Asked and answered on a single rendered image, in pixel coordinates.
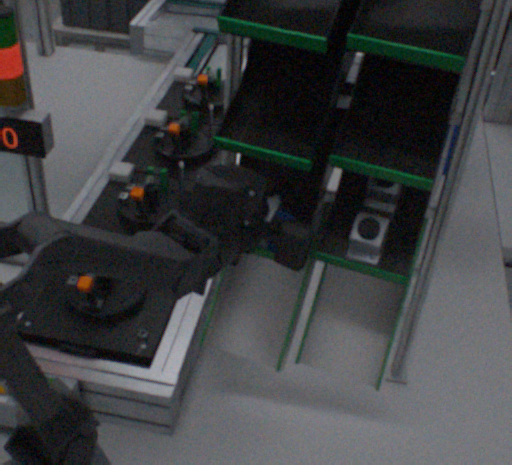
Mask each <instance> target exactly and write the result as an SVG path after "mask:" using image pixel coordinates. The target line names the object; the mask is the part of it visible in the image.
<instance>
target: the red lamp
mask: <svg viewBox="0 0 512 465"><path fill-rule="evenodd" d="M22 73H23V66H22V59H21V53H20V46H19V43H18V44H17V46H16V47H13V48H10V49H5V50H0V78H13V77H16V76H19V75H21V74H22Z"/></svg>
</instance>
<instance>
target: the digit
mask: <svg viewBox="0 0 512 465"><path fill-rule="evenodd" d="M21 132H22V128H20V123H18V122H11V121H5V120H0V150H5V151H11V152H18V153H25V147H24V141H23V135H21Z"/></svg>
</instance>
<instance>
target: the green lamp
mask: <svg viewBox="0 0 512 465"><path fill-rule="evenodd" d="M18 43H19V39H18V33H17V25H16V19H15V13H13V14H12V15H11V16H8V17H5V18H0V50H5V49H10V48H13V47H16V46H17V44H18Z"/></svg>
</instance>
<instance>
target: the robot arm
mask: <svg viewBox="0 0 512 465"><path fill-rule="evenodd" d="M273 186H274V181H273V179H272V178H271V177H270V176H267V175H265V174H262V173H259V172H257V171H255V170H253V169H251V167H244V166H240V165H237V164H235V163H232V162H230V163H229V165H223V164H207V165H205V167H202V169H201V170H200V173H199V177H198V178H197V179H195V178H193V179H191V180H188V181H186V182H185V185H184V186H183V188H182V194H181V200H180V205H179V210H178V211H177V210H175V209H171V210H170V211H169V212H168V214H167V215H166V216H165V217H164V218H163V219H162V220H161V219H159V221H157V222H156V223H155V224H154V226H153V227H152V229H151V230H150V232H139V233H137V234H136V235H135V236H124V235H120V234H116V233H112V232H107V231H103V230H99V229H96V227H91V226H87V225H83V224H79V223H74V222H70V221H66V220H62V219H57V218H53V217H51V216H50V215H48V214H47V212H40V211H30V212H27V214H25V215H22V216H21V217H19V218H17V219H15V220H14V221H12V222H10V223H6V224H0V258H6V257H11V256H16V255H19V254H22V253H26V254H27V255H28V256H29V257H30V258H29V259H28V262H27V263H26V265H25V266H24V268H22V269H21V271H20V272H19V274H18V275H17V276H15V277H14V279H12V280H11V281H9V282H7V283H6V284H4V283H1V282H0V385H1V387H2V388H3V389H4V390H5V392H6V393H7V394H8V396H9V397H10V398H11V399H13V402H14V403H15V404H16V408H18V409H17V411H16V417H17V421H18V424H17V426H16V427H15V429H14V431H13V432H12V434H11V436H10V437H9V440H8V441H7V443H6V445H4V446H3V449H4V450H6V451H7V452H8V453H9V455H10V456H11V458H12V459H13V460H14V461H15V462H16V463H17V464H18V465H90V464H91V460H92V456H93V453H94V449H95V441H97V438H98V433H97V430H96V429H95V428H97V426H99V425H100V422H99V421H97V420H96V419H95V418H94V417H93V415H92V412H91V410H90V407H89V405H88V404H86V403H84V402H83V401H82V400H81V399H80V398H79V397H78V396H77V395H76V394H75V392H74V391H73V390H72V389H71V388H70V387H68V386H66V385H65V384H64V383H63V382H62V381H61V380H60V379H59V378H58V376H56V379H55V380H54V381H53V382H52V383H50V382H49V381H48V379H47V377H46V375H45V374H44V372H43V371H42V369H41V366H40V365H38V363H37V362H36V359H34V358H33V356H32V354H31V353H30V351H29V350H28V348H27V347H26V344H25V343H24V341H23V340H22V338H21V337H20V335H19V334H17V333H18V332H17V331H16V330H15V327H16V323H17V320H18V315H21V314H22V313H24V312H25V310H27V309H28V308H30V307H31V306H32V305H33V303H34V302H35V300H36V298H37V297H38V295H39V292H41V291H42V289H43V287H44V286H45V284H46V282H47V281H48V279H49V278H50V276H52V275H53V274H55V273H56V272H58V271H61V270H62V269H64V270H70V271H76V272H83V273H89V274H96V276H102V277H108V278H115V279H121V280H127V281H133V282H135V283H137V284H139V285H141V286H144V287H145V288H147V290H149V291H151V292H152V293H154V294H156V295H159V296H161V297H163V298H165V299H167V300H170V301H177V300H180V299H182V298H183V297H184V296H187V295H190V294H191V293H192V292H193V293H195V294H198V295H200V296H205V294H206V290H207V285H208V281H209V280H210V279H212V278H213V277H214V276H216V275H217V274H219V272H220V271H221V270H223V269H224V268H225V267H226V266H228V265H231V266H236V265H238V263H239V259H240V255H241V254H242V253H243V252H244V253H246V254H251V253H252V252H253V248H254V244H255V242H256V244H259V242H260V240H261V239H264V240H266V241H268V245H267V249H268V250H270V251H272V252H275V254H274V257H273V261H274V262H275V263H278V264H280V265H282V266H285V267H287V268H289V269H291V270H295V271H299V270H301V269H302V268H303V267H304V266H305V263H306V259H308V255H309V252H310V248H311V245H312V240H313V237H314V234H315V230H314V229H313V227H312V226H310V225H306V224H304V223H301V222H299V221H297V220H296V219H295V217H293V216H290V215H288V214H289V209H288V208H286V209H284V210H283V211H280V210H278V209H276V212H275V217H274V220H273V221H271V222H269V221H267V220H268V218H266V216H267V214H266V212H264V208H265V205H266V203H267V201H268V197H269V195H270V193H271V191H272V189H273ZM265 226H266V227H265ZM170 232H173V233H175V234H177V235H178V236H180V237H181V238H183V240H182V242H181V245H179V244H177V242H176V241H173V240H172V239H170V238H169V237H168V235H169V234H170Z"/></svg>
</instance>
